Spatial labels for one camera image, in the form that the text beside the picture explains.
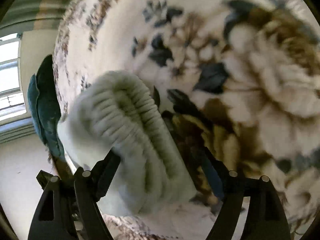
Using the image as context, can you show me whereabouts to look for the white pants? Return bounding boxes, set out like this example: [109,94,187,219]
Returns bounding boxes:
[57,70,198,217]

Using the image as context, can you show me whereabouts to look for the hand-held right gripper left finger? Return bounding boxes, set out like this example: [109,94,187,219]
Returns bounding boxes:
[27,150,123,240]

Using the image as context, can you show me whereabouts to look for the striped curtain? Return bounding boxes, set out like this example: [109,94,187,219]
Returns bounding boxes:
[0,0,78,30]

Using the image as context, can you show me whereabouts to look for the white radiator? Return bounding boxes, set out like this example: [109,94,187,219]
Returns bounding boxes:
[0,119,37,144]

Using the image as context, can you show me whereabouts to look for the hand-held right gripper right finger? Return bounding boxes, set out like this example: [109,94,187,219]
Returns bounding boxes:
[200,146,292,240]

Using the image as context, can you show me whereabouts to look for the window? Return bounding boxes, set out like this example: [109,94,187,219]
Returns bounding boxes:
[0,33,28,123]

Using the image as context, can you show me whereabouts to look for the floral blanket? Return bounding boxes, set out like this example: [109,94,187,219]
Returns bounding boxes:
[51,0,320,240]

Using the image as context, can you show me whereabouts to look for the dark green folded clothes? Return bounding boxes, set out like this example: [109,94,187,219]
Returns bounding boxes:
[27,54,68,160]

